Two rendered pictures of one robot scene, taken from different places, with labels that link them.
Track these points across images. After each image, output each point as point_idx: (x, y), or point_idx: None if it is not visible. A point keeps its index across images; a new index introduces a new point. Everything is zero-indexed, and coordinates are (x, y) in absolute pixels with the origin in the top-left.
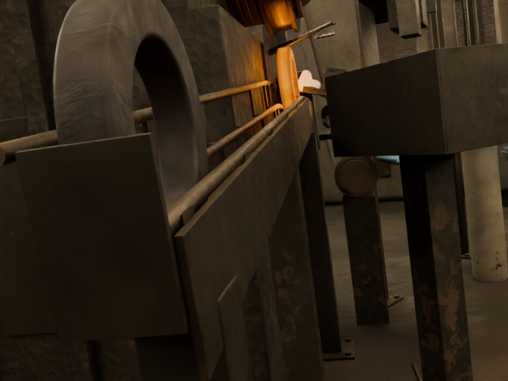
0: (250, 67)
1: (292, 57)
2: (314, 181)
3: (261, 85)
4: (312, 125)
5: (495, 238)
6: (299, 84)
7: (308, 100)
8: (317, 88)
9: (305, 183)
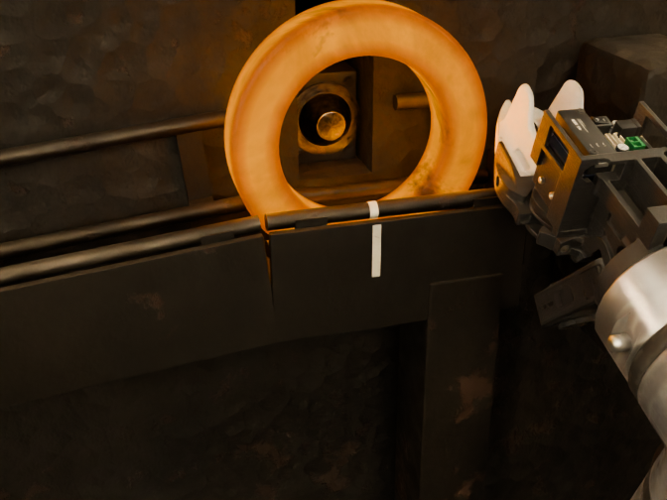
0: (11, 97)
1: (387, 46)
2: (413, 450)
3: (75, 152)
4: (390, 304)
5: None
6: (505, 126)
7: (316, 231)
8: (501, 179)
9: (402, 432)
